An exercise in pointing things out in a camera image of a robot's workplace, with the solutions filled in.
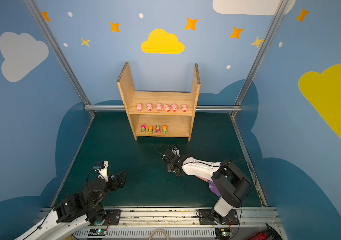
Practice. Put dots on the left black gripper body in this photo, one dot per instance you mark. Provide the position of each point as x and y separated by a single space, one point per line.
114 180

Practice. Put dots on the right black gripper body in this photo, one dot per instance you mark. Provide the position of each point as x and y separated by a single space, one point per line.
170 159

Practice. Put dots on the magenta green toy truck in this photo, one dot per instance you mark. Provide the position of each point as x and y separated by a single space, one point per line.
157 129

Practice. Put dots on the pink cab green truck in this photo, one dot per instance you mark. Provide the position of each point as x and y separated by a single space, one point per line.
143 129

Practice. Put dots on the pink pig toy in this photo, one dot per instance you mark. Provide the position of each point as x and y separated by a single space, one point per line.
174 107
166 108
149 107
158 107
184 108
139 107

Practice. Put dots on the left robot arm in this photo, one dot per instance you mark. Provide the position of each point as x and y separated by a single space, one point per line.
76 211

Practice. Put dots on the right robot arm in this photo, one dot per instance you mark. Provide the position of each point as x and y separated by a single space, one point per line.
225 179

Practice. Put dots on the wooden shelf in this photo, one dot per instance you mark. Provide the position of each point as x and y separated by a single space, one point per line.
179 124

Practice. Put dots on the purple pink toy shovel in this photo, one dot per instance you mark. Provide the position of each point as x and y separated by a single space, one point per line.
212 185

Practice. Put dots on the red black tool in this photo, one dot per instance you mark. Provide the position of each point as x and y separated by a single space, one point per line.
269 234

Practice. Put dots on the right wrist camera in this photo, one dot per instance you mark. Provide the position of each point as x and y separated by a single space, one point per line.
176 151

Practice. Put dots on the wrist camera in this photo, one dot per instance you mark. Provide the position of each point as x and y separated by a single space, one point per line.
176 151
101 170

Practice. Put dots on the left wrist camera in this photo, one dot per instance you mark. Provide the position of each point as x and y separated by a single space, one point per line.
101 170

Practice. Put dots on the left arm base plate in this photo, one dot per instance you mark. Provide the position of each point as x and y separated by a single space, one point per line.
108 217

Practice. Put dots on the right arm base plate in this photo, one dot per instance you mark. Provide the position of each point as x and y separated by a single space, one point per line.
211 217

